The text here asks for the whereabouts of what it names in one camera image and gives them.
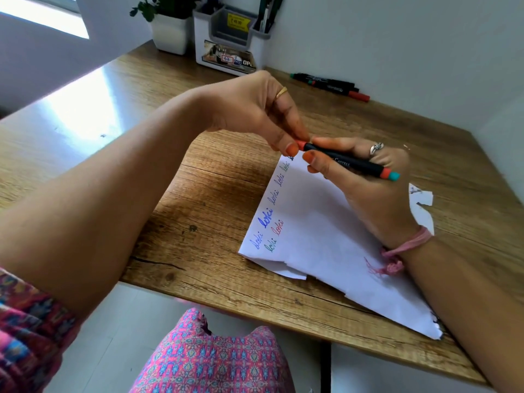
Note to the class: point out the printed picture card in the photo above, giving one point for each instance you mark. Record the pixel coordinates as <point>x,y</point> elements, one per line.
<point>227,57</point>

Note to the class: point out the white square plant pot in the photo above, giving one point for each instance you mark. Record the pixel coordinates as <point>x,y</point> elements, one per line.
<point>170,34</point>

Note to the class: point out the black marker with orange ends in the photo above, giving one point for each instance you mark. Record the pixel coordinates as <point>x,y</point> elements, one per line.
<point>348,161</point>

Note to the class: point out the person's right forearm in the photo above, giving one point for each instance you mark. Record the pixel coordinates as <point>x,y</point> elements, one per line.
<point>470,306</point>

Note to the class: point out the person's left forearm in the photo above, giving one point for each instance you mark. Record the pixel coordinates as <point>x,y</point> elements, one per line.
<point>102,192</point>

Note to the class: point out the white paper sheet with handwriting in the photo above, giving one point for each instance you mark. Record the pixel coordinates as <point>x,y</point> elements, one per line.
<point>311,237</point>

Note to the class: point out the pink patterned dress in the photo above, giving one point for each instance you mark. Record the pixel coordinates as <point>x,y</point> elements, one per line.
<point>213,360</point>

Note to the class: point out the dark green pen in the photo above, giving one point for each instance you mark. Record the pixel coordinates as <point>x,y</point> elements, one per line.
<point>275,10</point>

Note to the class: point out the white pen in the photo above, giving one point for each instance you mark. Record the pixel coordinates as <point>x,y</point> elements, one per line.
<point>265,20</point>

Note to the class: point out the person's left thumb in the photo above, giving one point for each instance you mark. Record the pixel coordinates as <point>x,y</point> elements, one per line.
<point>280,139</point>

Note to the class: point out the person's left hand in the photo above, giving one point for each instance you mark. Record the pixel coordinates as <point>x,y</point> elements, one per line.
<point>241,102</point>

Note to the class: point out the white and grey desk organizer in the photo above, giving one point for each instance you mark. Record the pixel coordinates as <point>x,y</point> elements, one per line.
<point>204,36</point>

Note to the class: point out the green leafy plant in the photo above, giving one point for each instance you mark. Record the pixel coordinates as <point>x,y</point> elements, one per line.
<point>145,7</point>

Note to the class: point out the black marker with red cap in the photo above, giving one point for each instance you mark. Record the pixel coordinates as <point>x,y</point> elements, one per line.
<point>344,91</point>

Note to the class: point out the black marker with green cap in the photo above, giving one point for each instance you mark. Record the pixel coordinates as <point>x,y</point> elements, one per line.
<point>323,80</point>

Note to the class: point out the yellow label sticker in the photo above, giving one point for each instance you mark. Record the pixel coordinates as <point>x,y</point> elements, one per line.
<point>238,22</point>

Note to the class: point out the person's right thumb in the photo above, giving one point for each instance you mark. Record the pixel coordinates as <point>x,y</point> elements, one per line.
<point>327,169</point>

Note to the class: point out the person's right hand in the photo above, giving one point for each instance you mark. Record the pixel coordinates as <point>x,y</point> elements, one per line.
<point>380,200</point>

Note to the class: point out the window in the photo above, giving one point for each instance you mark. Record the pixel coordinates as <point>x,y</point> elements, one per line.
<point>41,12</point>

